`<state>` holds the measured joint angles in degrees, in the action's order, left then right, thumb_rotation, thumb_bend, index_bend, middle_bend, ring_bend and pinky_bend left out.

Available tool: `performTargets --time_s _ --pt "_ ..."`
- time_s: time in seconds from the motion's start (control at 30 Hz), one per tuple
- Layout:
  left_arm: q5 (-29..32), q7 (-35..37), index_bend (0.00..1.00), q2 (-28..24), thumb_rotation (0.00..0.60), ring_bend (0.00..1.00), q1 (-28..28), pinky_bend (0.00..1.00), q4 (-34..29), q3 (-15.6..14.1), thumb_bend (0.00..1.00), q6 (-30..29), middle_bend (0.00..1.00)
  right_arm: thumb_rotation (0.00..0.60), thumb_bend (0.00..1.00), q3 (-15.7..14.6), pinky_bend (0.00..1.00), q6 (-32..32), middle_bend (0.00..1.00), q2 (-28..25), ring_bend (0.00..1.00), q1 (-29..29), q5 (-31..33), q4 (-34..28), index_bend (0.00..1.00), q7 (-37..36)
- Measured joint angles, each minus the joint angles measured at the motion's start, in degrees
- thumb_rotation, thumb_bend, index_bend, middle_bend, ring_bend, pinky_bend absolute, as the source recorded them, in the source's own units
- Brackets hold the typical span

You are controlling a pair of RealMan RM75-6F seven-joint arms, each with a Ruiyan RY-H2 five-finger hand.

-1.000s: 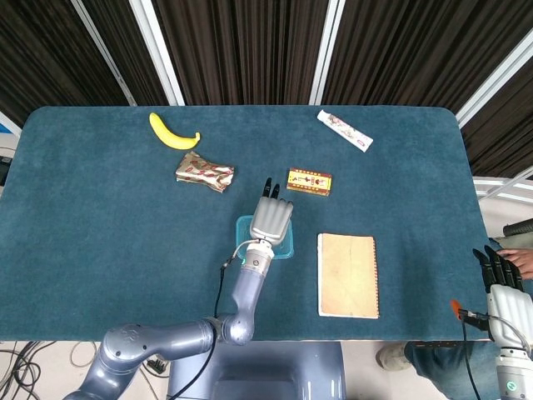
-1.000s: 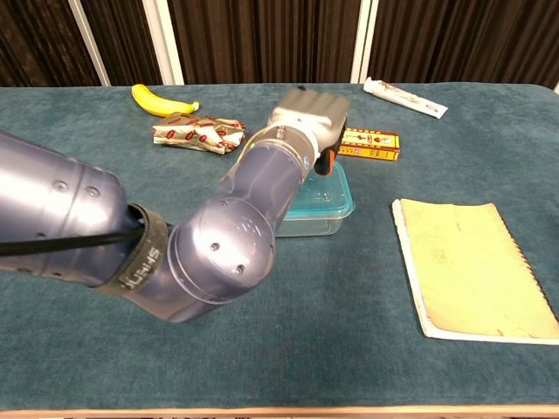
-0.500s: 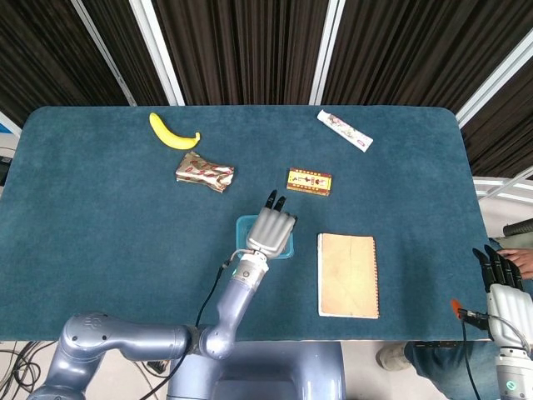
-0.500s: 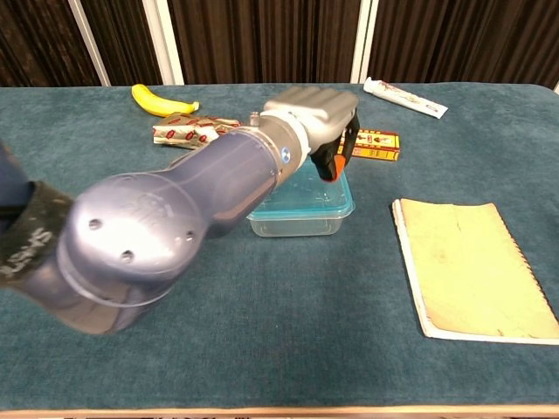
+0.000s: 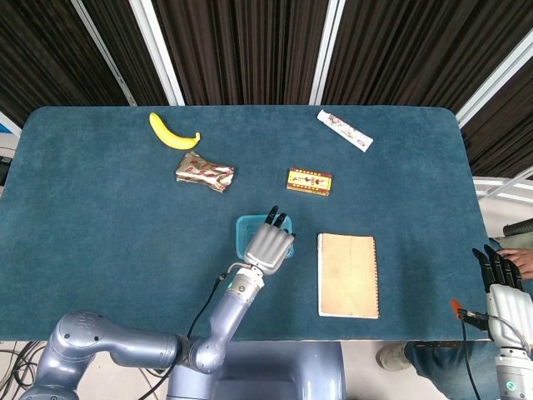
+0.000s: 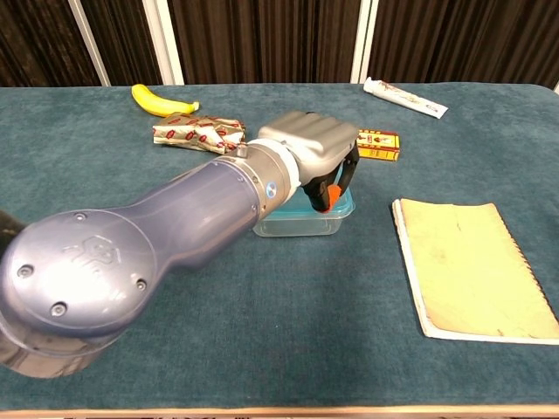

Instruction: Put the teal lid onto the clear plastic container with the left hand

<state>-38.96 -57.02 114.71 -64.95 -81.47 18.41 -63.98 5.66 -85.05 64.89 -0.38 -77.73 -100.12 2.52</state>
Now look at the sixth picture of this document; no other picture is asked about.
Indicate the clear plastic container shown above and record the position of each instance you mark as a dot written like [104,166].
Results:
[297,229]

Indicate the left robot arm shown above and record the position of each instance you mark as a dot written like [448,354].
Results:
[131,244]

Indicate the gold red foil snack wrapper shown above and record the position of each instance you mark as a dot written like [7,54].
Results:
[196,133]

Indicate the white frame post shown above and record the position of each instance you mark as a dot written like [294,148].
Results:
[162,43]
[89,43]
[556,86]
[364,43]

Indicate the yellow red small carton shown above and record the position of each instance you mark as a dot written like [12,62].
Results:
[384,146]

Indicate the teal table cloth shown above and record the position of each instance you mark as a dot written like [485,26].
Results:
[262,327]

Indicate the yellow banana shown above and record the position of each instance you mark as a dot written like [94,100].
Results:
[153,102]

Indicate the white toothpaste tube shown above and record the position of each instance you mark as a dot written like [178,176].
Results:
[402,98]

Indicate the yellow spiral notebook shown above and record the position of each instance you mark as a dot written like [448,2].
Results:
[463,270]

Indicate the dark brown curtain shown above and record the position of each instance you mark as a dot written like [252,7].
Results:
[262,39]

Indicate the blue plastic lid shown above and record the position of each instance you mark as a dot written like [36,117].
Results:
[301,211]

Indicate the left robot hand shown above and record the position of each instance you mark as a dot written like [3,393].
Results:
[314,139]

